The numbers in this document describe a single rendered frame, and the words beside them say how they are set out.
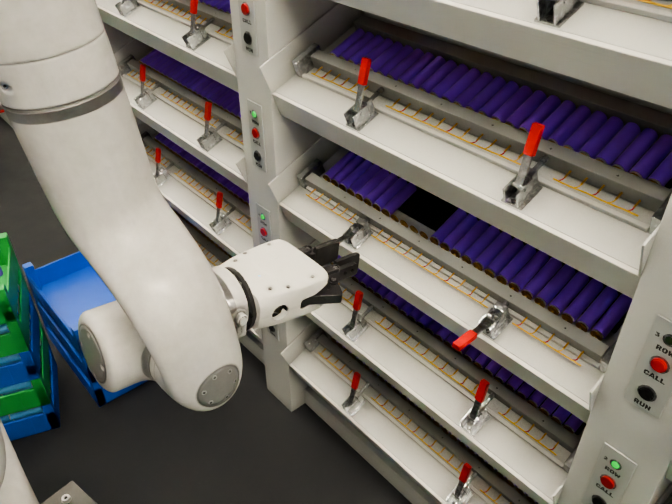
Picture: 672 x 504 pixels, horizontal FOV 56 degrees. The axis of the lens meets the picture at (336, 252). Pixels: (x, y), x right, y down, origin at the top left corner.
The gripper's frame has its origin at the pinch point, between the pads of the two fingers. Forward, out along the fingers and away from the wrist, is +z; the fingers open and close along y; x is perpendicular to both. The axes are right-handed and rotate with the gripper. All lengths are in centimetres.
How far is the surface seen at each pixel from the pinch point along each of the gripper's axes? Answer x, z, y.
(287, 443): 65, 16, 23
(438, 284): 7.0, 16.4, -5.0
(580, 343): 3.7, 17.2, -26.2
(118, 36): -3, 19, 99
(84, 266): 50, 1, 89
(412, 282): 8.0, 14.8, -1.7
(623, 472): 14.0, 14.0, -37.2
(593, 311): 1.6, 21.7, -24.8
